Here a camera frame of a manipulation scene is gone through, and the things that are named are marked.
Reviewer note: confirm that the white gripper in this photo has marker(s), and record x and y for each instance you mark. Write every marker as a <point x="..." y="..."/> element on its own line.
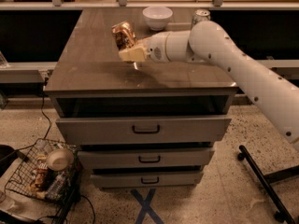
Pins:
<point x="156" y="48"/>

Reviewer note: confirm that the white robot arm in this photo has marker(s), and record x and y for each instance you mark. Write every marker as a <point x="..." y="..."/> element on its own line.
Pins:
<point x="275" y="96"/>

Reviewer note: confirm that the white and green soda can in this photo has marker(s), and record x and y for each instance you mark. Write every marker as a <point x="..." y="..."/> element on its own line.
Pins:
<point x="200" y="15"/>

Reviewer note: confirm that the grey drawer cabinet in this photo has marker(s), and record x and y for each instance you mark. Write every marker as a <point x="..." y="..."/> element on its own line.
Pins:
<point x="105" y="87"/>

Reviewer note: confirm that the white bowl in basket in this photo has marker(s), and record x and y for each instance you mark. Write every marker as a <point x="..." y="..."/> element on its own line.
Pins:
<point x="60" y="159"/>

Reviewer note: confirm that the clear plastic bottle in basket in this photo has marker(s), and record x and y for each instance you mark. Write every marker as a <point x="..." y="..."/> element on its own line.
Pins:
<point x="54" y="192"/>

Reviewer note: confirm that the black chair base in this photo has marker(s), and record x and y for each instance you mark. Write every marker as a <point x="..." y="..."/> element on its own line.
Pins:
<point x="282" y="214"/>

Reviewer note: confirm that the black wire basket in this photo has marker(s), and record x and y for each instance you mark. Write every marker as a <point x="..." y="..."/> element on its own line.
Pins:
<point x="33" y="177"/>

